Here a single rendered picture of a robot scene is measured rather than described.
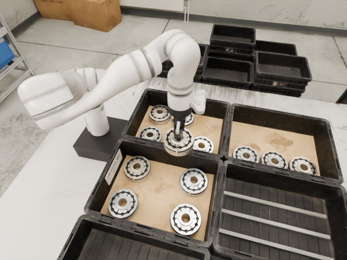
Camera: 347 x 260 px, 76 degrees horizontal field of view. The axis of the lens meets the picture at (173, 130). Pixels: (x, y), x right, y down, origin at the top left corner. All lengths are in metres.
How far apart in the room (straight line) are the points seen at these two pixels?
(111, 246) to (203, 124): 0.61
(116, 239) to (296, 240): 0.58
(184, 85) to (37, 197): 0.82
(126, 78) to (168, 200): 0.50
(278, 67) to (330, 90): 1.00
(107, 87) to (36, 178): 0.77
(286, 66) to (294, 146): 1.19
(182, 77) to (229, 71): 1.59
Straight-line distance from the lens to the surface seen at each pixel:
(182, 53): 0.51
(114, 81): 0.50
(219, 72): 2.11
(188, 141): 0.73
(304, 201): 0.96
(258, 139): 1.04
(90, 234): 0.85
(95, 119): 1.02
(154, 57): 0.51
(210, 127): 1.03
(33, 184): 1.18
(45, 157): 1.24
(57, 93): 0.50
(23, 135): 2.45
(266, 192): 0.92
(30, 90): 0.50
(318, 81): 3.07
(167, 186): 0.86
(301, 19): 3.91
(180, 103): 0.61
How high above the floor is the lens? 1.61
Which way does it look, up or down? 51 degrees down
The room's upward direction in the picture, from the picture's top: straight up
